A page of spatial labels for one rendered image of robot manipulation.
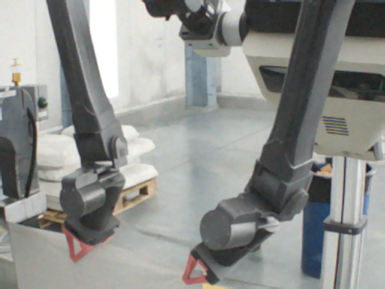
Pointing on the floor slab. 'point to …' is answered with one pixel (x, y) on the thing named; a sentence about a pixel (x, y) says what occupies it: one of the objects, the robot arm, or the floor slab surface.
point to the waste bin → (321, 202)
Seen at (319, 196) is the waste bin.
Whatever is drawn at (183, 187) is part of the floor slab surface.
